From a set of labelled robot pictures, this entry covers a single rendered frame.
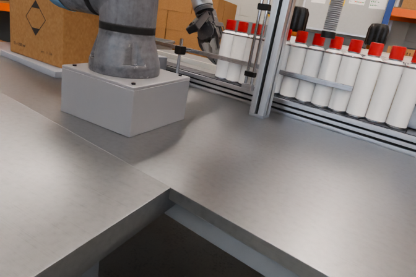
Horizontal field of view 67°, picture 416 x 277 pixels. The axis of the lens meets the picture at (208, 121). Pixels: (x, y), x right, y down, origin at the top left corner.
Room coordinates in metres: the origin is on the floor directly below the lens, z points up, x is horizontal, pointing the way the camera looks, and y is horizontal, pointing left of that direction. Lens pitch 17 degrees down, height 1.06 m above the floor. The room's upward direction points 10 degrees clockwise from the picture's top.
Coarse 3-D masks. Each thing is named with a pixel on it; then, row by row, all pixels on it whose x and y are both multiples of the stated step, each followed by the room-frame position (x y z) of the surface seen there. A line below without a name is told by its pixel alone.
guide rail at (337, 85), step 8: (208, 56) 1.12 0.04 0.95; (216, 56) 1.11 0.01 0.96; (224, 56) 1.09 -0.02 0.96; (240, 64) 1.05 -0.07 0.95; (280, 72) 0.97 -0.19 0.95; (288, 72) 0.96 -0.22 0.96; (312, 80) 0.92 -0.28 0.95; (320, 80) 0.91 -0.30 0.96; (328, 80) 0.90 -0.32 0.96; (344, 88) 0.87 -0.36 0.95; (352, 88) 0.86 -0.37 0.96
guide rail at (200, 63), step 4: (160, 52) 1.34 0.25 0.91; (164, 52) 1.33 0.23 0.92; (168, 56) 1.32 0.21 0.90; (172, 56) 1.31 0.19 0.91; (176, 56) 1.29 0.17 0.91; (176, 60) 1.29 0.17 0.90; (184, 60) 1.27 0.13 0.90; (188, 60) 1.26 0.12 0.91; (192, 60) 1.25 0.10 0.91; (196, 60) 1.25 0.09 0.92; (192, 64) 1.25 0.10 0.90; (196, 64) 1.24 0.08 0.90; (200, 64) 1.23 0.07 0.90; (204, 64) 1.21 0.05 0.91; (208, 64) 1.21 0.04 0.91; (212, 64) 1.20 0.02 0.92; (208, 68) 1.20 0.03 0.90; (212, 68) 1.19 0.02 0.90
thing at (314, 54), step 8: (320, 40) 0.95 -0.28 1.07; (312, 48) 0.95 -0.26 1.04; (320, 48) 0.94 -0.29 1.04; (312, 56) 0.94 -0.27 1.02; (320, 56) 0.94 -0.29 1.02; (304, 64) 0.96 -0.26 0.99; (312, 64) 0.94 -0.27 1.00; (320, 64) 0.95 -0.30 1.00; (304, 72) 0.95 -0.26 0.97; (312, 72) 0.94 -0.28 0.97; (304, 80) 0.95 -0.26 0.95; (304, 88) 0.94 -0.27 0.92; (312, 88) 0.94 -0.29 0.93; (296, 96) 0.96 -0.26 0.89; (304, 96) 0.94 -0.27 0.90
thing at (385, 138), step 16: (192, 80) 1.14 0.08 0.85; (208, 80) 1.10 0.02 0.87; (224, 96) 1.06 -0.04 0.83; (240, 96) 1.03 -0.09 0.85; (272, 112) 0.96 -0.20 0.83; (288, 112) 0.93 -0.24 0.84; (304, 112) 0.90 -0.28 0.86; (320, 112) 0.88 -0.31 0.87; (336, 128) 0.85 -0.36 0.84; (352, 128) 0.83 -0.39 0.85; (368, 128) 0.81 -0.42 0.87; (384, 128) 0.79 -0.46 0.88; (384, 144) 0.78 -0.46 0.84; (400, 144) 0.76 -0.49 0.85
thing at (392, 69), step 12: (396, 48) 0.84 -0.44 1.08; (396, 60) 0.84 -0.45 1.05; (384, 72) 0.84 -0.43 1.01; (396, 72) 0.83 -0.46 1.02; (384, 84) 0.83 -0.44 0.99; (396, 84) 0.83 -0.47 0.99; (372, 96) 0.86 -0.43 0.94; (384, 96) 0.83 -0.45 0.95; (372, 108) 0.84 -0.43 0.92; (384, 108) 0.83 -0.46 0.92; (372, 120) 0.83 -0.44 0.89; (384, 120) 0.83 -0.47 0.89
